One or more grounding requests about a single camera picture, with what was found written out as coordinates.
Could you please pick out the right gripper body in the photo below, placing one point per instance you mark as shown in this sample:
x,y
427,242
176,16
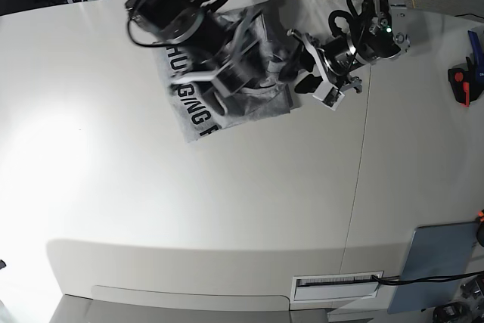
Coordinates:
x,y
217,54

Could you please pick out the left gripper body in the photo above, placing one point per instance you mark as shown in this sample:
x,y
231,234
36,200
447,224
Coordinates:
x,y
338,57

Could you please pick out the grey T-shirt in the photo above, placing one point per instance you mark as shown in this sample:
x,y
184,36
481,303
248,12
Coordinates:
x,y
248,84

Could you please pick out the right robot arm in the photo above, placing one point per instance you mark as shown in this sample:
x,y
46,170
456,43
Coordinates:
x,y
180,23

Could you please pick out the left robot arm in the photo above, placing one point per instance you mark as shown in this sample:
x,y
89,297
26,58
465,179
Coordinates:
x,y
357,38

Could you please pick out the black and red clamp tool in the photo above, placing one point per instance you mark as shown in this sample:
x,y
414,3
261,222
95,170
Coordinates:
x,y
466,84

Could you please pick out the grey blue tablet board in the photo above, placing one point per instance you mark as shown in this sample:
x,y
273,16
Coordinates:
x,y
435,250

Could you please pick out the orange black tool at edge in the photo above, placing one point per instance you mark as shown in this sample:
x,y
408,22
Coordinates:
x,y
480,229

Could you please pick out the black device bottom right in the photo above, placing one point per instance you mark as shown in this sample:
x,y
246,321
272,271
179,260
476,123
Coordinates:
x,y
449,313

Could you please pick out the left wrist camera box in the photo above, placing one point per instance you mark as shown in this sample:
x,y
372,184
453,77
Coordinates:
x,y
328,95

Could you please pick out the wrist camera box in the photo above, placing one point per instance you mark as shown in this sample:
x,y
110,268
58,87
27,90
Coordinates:
x,y
328,95
230,80

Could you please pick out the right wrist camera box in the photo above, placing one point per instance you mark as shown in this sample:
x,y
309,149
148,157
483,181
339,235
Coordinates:
x,y
230,80

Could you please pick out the blue handled tool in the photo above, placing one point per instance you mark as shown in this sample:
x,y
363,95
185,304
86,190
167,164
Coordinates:
x,y
478,56

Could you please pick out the white table cable grommet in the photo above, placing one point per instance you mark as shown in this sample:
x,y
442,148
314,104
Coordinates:
x,y
330,288

